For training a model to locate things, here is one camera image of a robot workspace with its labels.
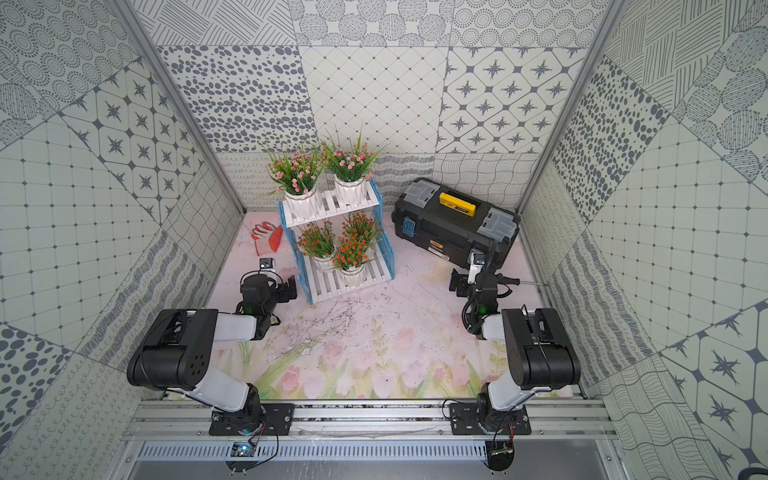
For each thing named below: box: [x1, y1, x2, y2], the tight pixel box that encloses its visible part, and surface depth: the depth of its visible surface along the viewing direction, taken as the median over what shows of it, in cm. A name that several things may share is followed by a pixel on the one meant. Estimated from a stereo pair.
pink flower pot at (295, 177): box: [267, 145, 328, 221], surface depth 76 cm
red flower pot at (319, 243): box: [295, 221, 336, 272], surface depth 95 cm
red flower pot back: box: [332, 234, 369, 286], surface depth 92 cm
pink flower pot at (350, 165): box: [320, 127, 385, 206], surface depth 78 cm
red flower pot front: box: [338, 211, 384, 250], surface depth 95 cm
